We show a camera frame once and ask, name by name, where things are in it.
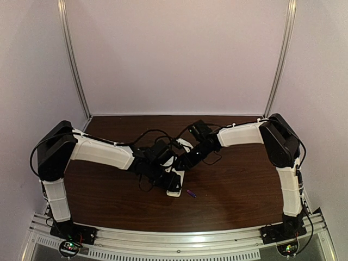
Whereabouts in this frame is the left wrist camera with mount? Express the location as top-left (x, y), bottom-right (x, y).
top-left (162, 154), bottom-right (177, 172)

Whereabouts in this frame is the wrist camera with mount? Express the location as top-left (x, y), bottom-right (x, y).
top-left (173, 138), bottom-right (193, 152)
top-left (162, 154), bottom-right (177, 172)

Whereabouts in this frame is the right round circuit board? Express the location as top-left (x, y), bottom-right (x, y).
top-left (276, 241), bottom-right (299, 257)

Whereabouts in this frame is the purple battery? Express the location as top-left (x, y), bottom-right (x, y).
top-left (187, 190), bottom-right (196, 198)

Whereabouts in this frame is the left aluminium frame post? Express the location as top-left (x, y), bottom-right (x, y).
top-left (57, 0), bottom-right (92, 120)

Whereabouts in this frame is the left round circuit board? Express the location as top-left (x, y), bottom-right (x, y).
top-left (58, 240), bottom-right (82, 258)

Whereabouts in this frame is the white remote control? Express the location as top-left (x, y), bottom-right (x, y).
top-left (166, 169), bottom-right (185, 197)

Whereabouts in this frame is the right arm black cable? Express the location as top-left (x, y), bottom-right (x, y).
top-left (167, 119), bottom-right (313, 240)

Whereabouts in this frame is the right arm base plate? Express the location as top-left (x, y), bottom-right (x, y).
top-left (260, 221), bottom-right (307, 245)

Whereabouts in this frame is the right aluminium frame post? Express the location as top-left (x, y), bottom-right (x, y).
top-left (263, 0), bottom-right (297, 117)

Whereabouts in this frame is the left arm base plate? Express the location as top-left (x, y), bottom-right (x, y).
top-left (50, 220), bottom-right (97, 245)

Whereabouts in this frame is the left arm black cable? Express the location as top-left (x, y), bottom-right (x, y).
top-left (29, 129), bottom-right (175, 177)

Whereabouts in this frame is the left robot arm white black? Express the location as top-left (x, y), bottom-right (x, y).
top-left (30, 120), bottom-right (184, 223)

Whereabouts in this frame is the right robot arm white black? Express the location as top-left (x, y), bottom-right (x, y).
top-left (174, 114), bottom-right (303, 238)

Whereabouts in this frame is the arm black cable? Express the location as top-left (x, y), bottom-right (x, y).
top-left (29, 129), bottom-right (175, 177)
top-left (167, 119), bottom-right (313, 240)

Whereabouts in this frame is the aluminium frame post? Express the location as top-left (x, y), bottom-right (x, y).
top-left (263, 0), bottom-right (297, 117)
top-left (57, 0), bottom-right (92, 120)

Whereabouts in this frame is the round circuit board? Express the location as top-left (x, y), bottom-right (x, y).
top-left (276, 241), bottom-right (299, 257)
top-left (58, 240), bottom-right (82, 258)

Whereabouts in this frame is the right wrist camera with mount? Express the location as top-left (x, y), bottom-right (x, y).
top-left (173, 138), bottom-right (193, 152)

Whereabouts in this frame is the front aluminium rail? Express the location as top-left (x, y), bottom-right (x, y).
top-left (19, 213), bottom-right (338, 260)

